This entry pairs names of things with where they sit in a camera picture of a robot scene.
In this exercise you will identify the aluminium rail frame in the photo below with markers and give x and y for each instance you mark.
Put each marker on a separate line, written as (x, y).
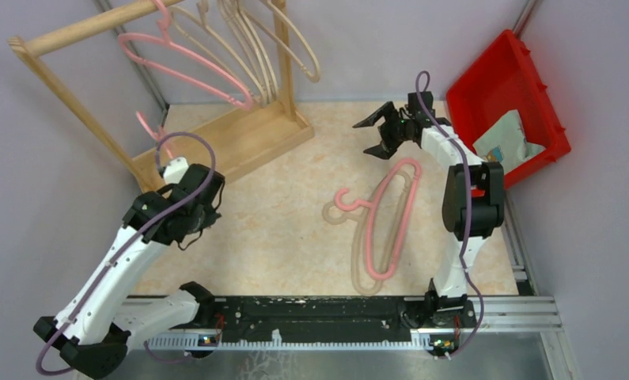
(514, 315)

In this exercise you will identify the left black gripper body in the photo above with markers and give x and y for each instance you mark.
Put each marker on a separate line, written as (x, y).
(203, 220)

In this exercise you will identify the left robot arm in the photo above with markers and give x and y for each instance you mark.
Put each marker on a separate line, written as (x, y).
(92, 334)

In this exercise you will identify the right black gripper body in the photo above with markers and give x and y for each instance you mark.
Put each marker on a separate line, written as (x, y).
(396, 131)

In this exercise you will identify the wooden hanger rack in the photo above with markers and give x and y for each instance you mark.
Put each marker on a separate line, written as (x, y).
(248, 136)

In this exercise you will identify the printed cloth in bin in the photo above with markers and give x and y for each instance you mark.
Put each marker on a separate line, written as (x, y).
(505, 142)

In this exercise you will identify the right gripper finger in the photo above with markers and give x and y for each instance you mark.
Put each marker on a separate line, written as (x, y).
(381, 150)
(387, 112)

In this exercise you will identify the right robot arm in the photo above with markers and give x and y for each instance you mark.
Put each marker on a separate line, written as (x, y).
(472, 205)

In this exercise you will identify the black base bar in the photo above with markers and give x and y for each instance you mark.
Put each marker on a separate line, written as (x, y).
(332, 320)

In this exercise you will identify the red plastic bin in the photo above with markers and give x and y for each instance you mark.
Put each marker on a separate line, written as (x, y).
(502, 79)

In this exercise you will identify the beige hanger with left hook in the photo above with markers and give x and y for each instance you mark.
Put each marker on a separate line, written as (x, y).
(366, 278)

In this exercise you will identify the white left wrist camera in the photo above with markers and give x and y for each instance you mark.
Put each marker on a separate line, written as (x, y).
(175, 170)

